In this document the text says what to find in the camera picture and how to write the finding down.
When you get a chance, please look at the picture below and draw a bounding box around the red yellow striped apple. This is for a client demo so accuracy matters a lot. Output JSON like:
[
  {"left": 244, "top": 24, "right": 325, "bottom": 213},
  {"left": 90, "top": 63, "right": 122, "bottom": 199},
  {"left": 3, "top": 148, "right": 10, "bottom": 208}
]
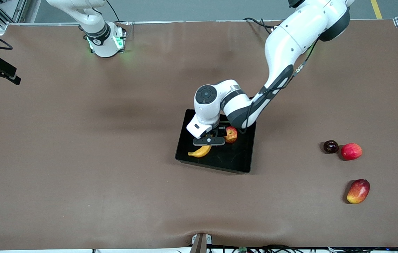
[{"left": 225, "top": 126, "right": 238, "bottom": 144}]

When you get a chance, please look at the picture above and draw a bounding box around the black rectangular box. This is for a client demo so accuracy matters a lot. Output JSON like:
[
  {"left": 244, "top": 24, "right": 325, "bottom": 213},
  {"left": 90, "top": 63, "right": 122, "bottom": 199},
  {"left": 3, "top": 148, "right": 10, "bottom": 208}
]
[{"left": 174, "top": 109, "right": 257, "bottom": 174}]

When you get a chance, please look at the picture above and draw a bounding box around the yellow banana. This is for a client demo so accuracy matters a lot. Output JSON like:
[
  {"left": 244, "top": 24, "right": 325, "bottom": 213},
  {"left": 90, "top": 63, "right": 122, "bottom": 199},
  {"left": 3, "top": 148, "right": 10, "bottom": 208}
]
[{"left": 188, "top": 145, "right": 212, "bottom": 158}]

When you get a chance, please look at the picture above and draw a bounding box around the dark purple plum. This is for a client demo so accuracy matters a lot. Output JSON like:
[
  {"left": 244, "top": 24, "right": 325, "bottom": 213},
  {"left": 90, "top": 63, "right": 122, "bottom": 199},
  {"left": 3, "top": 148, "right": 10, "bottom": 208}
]
[{"left": 323, "top": 140, "right": 339, "bottom": 154}]

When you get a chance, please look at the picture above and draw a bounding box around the brown table cover mat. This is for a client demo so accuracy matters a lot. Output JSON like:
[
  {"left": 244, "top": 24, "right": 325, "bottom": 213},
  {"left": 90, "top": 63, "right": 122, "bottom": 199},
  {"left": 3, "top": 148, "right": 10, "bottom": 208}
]
[{"left": 0, "top": 20, "right": 398, "bottom": 251}]

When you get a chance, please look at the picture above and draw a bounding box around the round red pink fruit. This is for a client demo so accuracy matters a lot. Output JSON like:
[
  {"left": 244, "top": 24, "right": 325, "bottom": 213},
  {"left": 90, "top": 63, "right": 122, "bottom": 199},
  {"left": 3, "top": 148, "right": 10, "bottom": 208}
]
[{"left": 341, "top": 143, "right": 363, "bottom": 161}]

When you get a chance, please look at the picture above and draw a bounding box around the red yellow mango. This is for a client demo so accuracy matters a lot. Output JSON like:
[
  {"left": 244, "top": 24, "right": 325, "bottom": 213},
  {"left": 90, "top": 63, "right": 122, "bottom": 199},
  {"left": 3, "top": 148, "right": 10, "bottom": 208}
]
[{"left": 346, "top": 179, "right": 371, "bottom": 205}]

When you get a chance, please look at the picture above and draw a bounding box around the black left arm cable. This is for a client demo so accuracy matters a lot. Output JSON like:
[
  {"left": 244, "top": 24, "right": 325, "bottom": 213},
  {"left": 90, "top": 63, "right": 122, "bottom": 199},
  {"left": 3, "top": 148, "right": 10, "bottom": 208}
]
[{"left": 236, "top": 37, "right": 320, "bottom": 135}]

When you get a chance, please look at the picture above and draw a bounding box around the metal bracket with post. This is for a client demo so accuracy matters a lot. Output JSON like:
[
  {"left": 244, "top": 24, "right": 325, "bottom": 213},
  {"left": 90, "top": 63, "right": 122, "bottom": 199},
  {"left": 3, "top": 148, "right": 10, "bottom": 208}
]
[{"left": 190, "top": 233, "right": 213, "bottom": 253}]

